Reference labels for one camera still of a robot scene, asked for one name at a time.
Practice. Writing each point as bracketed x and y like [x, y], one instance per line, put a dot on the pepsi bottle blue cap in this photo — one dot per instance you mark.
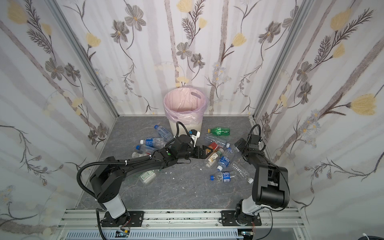
[223, 177]

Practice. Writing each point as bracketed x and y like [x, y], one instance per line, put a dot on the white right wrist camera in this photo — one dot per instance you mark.
[254, 141]

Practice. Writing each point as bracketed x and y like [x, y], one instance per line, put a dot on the clear bottle green white label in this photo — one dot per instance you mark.
[212, 158]

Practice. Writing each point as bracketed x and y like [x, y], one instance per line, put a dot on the green bottle yellow cap right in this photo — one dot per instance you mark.
[219, 131]

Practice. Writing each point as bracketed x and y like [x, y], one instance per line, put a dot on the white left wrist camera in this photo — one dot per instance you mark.
[194, 135]

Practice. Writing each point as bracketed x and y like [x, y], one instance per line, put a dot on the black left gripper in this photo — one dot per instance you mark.
[197, 151]

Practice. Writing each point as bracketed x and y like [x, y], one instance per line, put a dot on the clear crushed bottle white cap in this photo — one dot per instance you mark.
[219, 141]

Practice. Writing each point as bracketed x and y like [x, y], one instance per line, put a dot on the clear bottle blue cap left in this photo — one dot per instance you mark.
[145, 149]

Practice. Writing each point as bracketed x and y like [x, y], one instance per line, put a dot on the blue cap bottle near bin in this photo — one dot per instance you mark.
[164, 133]

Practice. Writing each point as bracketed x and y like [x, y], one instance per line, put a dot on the square clear bottle white cap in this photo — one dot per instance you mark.
[138, 155]

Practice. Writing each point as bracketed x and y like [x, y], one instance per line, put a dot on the clear ribbed bottle white cap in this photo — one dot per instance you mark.
[241, 172]

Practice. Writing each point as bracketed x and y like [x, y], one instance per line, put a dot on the white slotted cable duct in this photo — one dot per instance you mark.
[188, 234]

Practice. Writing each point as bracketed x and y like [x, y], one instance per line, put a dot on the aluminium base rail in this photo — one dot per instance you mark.
[172, 220]

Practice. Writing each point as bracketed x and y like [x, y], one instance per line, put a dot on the red yellow label tea bottle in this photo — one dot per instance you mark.
[214, 146]

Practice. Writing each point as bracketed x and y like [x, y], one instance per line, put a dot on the cream plastic waste bin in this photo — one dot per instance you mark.
[189, 127]

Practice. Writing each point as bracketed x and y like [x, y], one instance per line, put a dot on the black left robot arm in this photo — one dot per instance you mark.
[102, 180]

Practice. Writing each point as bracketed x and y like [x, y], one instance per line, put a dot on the pink bin liner bag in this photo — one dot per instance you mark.
[186, 105]

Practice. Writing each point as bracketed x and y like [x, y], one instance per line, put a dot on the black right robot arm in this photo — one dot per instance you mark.
[270, 190]

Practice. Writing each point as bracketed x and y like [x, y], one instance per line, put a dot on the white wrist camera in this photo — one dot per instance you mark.
[254, 141]
[194, 135]

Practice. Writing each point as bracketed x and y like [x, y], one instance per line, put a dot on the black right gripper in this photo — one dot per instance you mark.
[241, 145]

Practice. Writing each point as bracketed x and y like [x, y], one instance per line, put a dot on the square clear bottle green label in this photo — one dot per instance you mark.
[147, 177]

